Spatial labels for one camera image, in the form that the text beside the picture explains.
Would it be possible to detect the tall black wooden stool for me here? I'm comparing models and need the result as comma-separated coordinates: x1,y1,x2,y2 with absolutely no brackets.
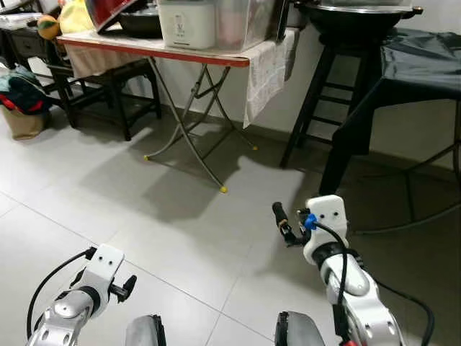
279,32,382,170

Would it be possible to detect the white patterned table cloth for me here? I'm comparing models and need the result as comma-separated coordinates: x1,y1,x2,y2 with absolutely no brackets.
63,32,300,129

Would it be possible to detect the red-edged folding table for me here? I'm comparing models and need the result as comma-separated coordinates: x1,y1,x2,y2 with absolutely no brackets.
58,29,300,194

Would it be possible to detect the clear plastic bin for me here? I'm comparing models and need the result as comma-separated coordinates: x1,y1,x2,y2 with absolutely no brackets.
215,0,283,51

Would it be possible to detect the brown box of clothes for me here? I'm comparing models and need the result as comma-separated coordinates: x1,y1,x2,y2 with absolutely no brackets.
0,65,53,141

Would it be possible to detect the black tablecloth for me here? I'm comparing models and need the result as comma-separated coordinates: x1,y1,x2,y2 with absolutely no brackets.
319,27,461,195

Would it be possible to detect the white rice cooker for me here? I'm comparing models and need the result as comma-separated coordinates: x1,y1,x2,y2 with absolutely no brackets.
157,0,218,50

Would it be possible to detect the black wok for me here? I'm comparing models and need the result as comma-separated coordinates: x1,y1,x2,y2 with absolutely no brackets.
294,0,424,37

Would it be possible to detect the dark wooden chair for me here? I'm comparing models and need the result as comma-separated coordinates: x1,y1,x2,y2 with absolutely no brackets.
43,58,163,143

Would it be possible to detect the black pan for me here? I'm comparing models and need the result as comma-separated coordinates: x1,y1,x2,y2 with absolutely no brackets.
117,6,163,40

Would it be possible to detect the dark wooden cabinet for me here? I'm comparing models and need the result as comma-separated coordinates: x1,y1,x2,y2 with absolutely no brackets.
0,14,55,73

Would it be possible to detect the red-lidded container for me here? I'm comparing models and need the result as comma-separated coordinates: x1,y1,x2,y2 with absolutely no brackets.
85,0,138,33

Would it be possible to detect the orange fruit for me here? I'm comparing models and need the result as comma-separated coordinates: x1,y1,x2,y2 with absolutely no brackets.
37,16,60,40

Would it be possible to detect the yellow bag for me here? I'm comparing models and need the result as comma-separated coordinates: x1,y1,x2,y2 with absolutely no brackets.
61,0,94,35

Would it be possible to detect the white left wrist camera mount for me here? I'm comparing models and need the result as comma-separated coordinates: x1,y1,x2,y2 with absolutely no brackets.
72,244,125,312

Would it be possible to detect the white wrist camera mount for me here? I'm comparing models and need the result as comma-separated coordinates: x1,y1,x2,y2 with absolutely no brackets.
301,195,350,264
72,244,125,312

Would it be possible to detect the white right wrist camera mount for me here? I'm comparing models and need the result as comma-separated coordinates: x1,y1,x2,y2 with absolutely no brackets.
301,195,350,264

